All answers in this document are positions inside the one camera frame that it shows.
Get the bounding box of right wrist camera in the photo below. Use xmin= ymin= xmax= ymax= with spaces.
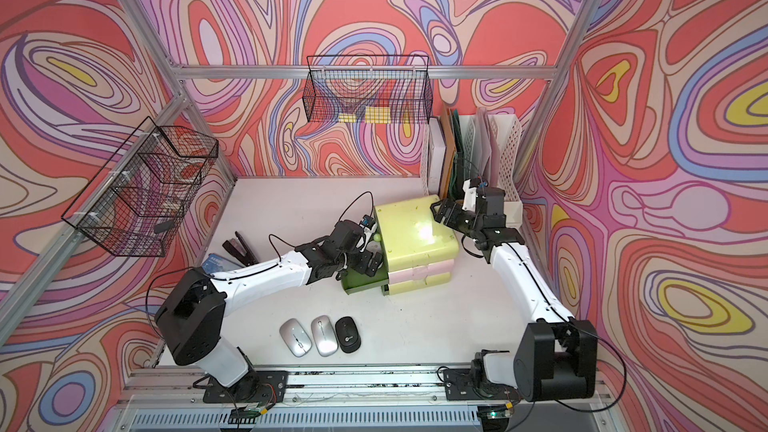
xmin=462 ymin=177 xmax=484 ymax=212

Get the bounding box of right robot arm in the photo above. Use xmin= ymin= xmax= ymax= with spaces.
xmin=430 ymin=185 xmax=598 ymax=402

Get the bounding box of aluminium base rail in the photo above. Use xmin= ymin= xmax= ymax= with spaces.
xmin=106 ymin=364 xmax=623 ymax=431

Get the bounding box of silver computer mouse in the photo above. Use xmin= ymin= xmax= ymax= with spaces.
xmin=311 ymin=315 xmax=339 ymax=357
xmin=279 ymin=318 xmax=313 ymax=358

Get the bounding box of back black wire basket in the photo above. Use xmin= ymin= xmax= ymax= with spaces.
xmin=302 ymin=54 xmax=433 ymax=125

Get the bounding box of green drawer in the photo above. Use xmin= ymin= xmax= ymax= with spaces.
xmin=341 ymin=265 xmax=389 ymax=295

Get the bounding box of white file organizer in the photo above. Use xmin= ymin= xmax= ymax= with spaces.
xmin=420 ymin=108 xmax=523 ymax=228

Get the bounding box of black stapler tool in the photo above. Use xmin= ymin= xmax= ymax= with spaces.
xmin=222 ymin=231 xmax=259 ymax=267

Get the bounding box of brown folder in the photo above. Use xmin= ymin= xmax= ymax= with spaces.
xmin=439 ymin=104 xmax=456 ymax=199

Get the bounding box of black computer mouse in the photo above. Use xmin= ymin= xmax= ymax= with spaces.
xmin=335 ymin=316 xmax=361 ymax=354

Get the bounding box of green folder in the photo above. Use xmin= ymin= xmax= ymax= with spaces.
xmin=450 ymin=109 xmax=467 ymax=199

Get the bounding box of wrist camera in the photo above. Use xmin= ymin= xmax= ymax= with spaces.
xmin=462 ymin=177 xmax=484 ymax=212
xmin=359 ymin=215 xmax=378 ymax=237

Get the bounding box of green drawer cabinet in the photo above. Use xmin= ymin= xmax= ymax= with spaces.
xmin=375 ymin=195 xmax=459 ymax=295

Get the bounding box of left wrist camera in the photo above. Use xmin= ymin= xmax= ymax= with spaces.
xmin=359 ymin=215 xmax=378 ymax=237

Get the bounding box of left black wire basket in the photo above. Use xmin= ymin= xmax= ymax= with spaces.
xmin=61 ymin=118 xmax=219 ymax=257

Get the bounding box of yellow sticky note pad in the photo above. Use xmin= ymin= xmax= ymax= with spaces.
xmin=364 ymin=106 xmax=392 ymax=124

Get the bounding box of blue card pack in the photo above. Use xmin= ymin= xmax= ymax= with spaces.
xmin=201 ymin=253 xmax=243 ymax=275

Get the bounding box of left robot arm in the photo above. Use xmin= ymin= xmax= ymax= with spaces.
xmin=154 ymin=215 xmax=383 ymax=403

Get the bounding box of black wire basket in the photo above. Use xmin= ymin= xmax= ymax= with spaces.
xmin=302 ymin=54 xmax=433 ymax=125
xmin=61 ymin=118 xmax=219 ymax=257

